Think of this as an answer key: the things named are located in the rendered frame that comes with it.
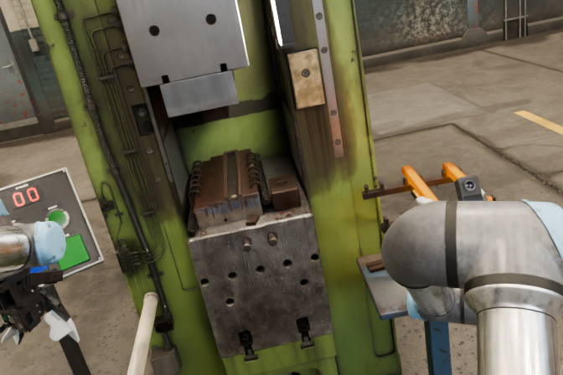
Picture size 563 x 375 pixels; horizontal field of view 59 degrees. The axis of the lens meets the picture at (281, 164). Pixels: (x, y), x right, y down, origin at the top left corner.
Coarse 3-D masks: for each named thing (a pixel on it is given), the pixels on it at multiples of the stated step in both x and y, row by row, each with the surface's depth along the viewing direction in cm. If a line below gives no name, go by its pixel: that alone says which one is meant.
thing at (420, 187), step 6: (402, 168) 156; (408, 168) 154; (408, 174) 150; (414, 174) 150; (408, 180) 151; (414, 180) 146; (420, 180) 145; (414, 186) 145; (420, 186) 142; (426, 186) 141; (420, 192) 139; (426, 192) 138; (432, 198) 133
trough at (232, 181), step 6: (228, 156) 185; (234, 156) 184; (228, 162) 178; (234, 162) 177; (228, 168) 173; (234, 168) 172; (228, 174) 167; (234, 174) 166; (228, 180) 162; (234, 180) 162; (228, 186) 157; (234, 186) 157; (228, 192) 152; (234, 192) 153; (234, 198) 148
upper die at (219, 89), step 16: (224, 64) 145; (192, 80) 134; (208, 80) 135; (224, 80) 135; (176, 96) 135; (192, 96) 136; (208, 96) 136; (224, 96) 137; (176, 112) 137; (192, 112) 137
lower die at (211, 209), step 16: (224, 160) 177; (240, 160) 176; (208, 176) 171; (224, 176) 163; (240, 176) 162; (208, 192) 158; (224, 192) 153; (240, 192) 148; (256, 192) 148; (208, 208) 148; (224, 208) 148; (240, 208) 149; (256, 208) 150; (208, 224) 150
